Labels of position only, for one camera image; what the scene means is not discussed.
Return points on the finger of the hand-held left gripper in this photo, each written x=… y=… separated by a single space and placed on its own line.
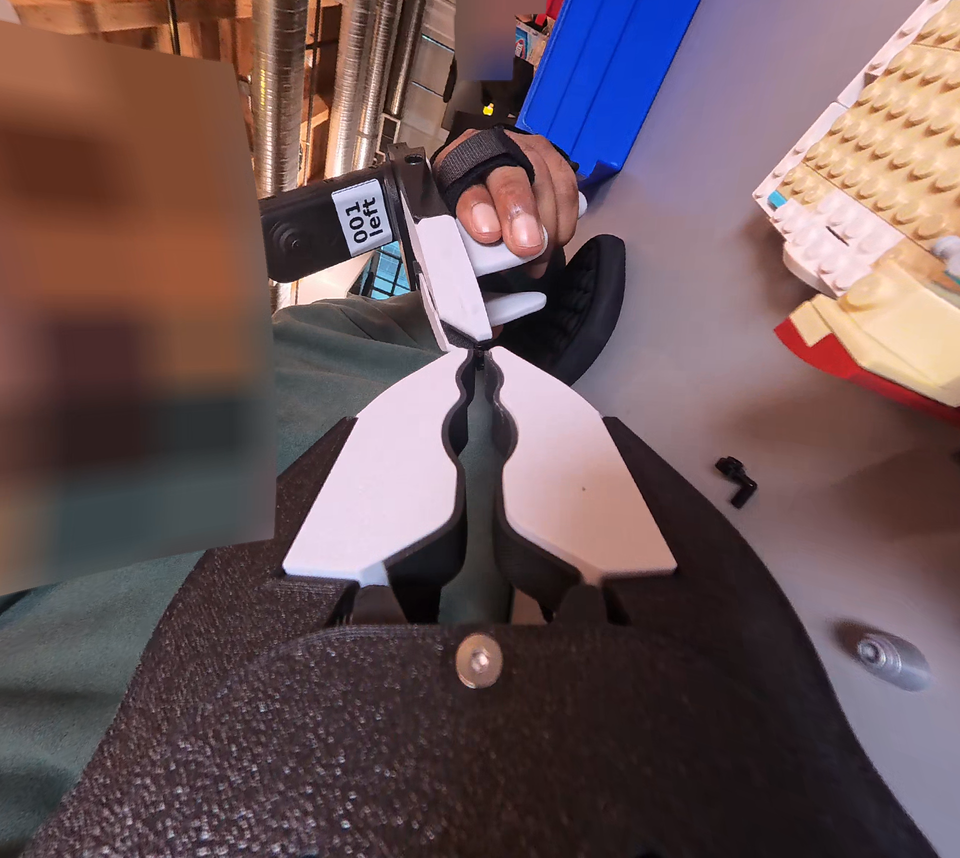
x=441 y=322
x=454 y=273

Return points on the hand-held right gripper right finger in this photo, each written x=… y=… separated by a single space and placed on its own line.
x=585 y=490

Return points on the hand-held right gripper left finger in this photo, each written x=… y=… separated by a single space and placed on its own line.
x=375 y=490

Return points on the small black angled brick piece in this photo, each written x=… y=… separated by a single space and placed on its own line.
x=739 y=490

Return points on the person's left forearm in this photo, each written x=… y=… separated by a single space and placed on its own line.
x=352 y=340

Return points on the grey desk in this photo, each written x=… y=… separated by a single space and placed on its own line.
x=712 y=273

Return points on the person's left hand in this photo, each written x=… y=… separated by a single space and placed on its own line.
x=525 y=213

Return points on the window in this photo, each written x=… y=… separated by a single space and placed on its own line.
x=382 y=277

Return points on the blue plastic storage bin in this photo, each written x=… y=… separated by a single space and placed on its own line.
x=637 y=48

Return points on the person in green sweatshirt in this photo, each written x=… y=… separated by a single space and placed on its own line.
x=75 y=648

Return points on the small silver cone brick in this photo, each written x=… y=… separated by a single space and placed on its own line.
x=892 y=659

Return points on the tan white red brick vehicle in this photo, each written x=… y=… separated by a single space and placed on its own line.
x=900 y=123

